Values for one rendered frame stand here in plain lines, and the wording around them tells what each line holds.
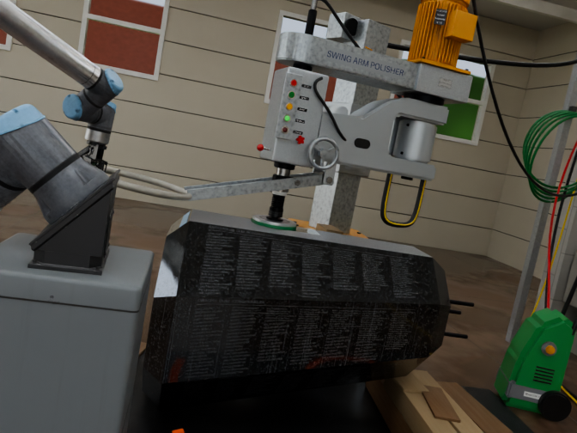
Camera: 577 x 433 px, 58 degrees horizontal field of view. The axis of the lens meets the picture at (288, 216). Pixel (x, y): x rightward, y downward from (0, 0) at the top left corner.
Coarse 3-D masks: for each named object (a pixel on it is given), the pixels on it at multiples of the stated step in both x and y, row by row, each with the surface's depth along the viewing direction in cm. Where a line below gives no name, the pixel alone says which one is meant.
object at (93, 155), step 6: (90, 144) 201; (96, 144) 201; (90, 150) 204; (96, 150) 201; (102, 150) 204; (84, 156) 203; (90, 156) 204; (96, 156) 201; (102, 156) 204; (90, 162) 200; (96, 162) 203; (102, 162) 204; (102, 168) 204
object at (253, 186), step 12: (240, 180) 244; (252, 180) 246; (264, 180) 238; (276, 180) 238; (288, 180) 240; (300, 180) 242; (312, 180) 244; (192, 192) 227; (204, 192) 229; (216, 192) 231; (228, 192) 232; (240, 192) 234; (252, 192) 236
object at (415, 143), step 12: (408, 120) 257; (408, 132) 256; (420, 132) 254; (432, 132) 256; (396, 144) 262; (408, 144) 256; (420, 144) 254; (432, 144) 258; (396, 156) 262; (408, 156) 256; (420, 156) 255
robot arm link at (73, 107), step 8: (72, 96) 186; (80, 96) 187; (64, 104) 188; (72, 104) 187; (80, 104) 186; (88, 104) 187; (64, 112) 188; (72, 112) 187; (80, 112) 187; (88, 112) 189; (96, 112) 191; (80, 120) 192; (88, 120) 194; (96, 120) 197
